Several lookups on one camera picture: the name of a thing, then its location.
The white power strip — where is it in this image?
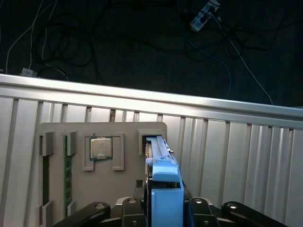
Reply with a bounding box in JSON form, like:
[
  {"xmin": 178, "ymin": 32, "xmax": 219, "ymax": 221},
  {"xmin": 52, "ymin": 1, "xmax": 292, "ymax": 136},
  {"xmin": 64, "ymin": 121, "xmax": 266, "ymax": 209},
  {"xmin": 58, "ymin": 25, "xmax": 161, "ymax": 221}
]
[{"xmin": 189, "ymin": 0, "xmax": 221, "ymax": 33}]

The grey parts rack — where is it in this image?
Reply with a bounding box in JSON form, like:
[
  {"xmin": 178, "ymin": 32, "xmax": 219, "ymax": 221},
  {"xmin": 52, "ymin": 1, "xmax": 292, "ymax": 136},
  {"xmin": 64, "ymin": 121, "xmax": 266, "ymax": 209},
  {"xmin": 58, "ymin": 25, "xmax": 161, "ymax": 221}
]
[{"xmin": 35, "ymin": 122, "xmax": 168, "ymax": 227}]

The silver CPU chip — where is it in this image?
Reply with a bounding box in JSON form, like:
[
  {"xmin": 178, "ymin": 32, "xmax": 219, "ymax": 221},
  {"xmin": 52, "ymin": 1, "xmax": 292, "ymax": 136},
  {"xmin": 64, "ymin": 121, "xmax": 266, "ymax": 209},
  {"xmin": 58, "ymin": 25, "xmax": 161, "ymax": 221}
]
[{"xmin": 89, "ymin": 136, "xmax": 113, "ymax": 161}]

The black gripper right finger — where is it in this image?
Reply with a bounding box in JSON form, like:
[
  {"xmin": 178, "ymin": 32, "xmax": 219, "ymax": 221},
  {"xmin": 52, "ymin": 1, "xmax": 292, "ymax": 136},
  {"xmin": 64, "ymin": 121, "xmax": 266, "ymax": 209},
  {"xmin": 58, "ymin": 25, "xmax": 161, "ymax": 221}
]
[{"xmin": 184, "ymin": 198, "xmax": 288, "ymax": 227}]

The small white plug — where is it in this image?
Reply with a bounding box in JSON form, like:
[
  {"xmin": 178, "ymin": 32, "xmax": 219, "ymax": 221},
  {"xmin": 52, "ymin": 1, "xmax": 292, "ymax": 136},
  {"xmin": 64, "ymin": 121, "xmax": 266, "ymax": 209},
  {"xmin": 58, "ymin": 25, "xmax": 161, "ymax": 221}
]
[{"xmin": 20, "ymin": 68, "xmax": 36, "ymax": 78}]

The thin white floor cable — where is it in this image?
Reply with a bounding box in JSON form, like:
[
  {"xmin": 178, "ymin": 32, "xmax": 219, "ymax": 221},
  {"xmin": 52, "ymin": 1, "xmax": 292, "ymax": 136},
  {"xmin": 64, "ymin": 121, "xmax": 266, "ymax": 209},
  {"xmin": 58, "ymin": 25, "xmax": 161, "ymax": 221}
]
[{"xmin": 212, "ymin": 13, "xmax": 274, "ymax": 106}]

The blue floor cable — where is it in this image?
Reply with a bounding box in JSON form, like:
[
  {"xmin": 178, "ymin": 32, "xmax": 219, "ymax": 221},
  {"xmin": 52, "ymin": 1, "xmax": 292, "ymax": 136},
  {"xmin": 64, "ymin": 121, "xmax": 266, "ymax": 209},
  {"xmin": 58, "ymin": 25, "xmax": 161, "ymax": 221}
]
[{"xmin": 184, "ymin": 35, "xmax": 232, "ymax": 100}]

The hard disk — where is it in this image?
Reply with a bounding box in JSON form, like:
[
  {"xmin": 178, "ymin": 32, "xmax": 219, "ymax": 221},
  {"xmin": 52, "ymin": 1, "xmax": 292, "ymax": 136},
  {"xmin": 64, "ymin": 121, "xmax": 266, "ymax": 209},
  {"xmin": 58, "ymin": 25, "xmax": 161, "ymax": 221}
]
[{"xmin": 143, "ymin": 135, "xmax": 186, "ymax": 227}]

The green RAM stick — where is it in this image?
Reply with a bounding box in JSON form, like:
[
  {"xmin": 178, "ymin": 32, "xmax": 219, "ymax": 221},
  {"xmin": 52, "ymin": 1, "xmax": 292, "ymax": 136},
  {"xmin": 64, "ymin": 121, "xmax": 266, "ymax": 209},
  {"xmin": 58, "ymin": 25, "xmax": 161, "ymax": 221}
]
[{"xmin": 63, "ymin": 136, "xmax": 73, "ymax": 217}]

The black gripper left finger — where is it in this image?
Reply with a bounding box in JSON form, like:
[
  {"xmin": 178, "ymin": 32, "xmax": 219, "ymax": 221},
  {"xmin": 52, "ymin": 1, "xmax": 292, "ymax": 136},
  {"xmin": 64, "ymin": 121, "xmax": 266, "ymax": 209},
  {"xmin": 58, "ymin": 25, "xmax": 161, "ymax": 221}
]
[{"xmin": 51, "ymin": 198, "xmax": 145, "ymax": 227}]

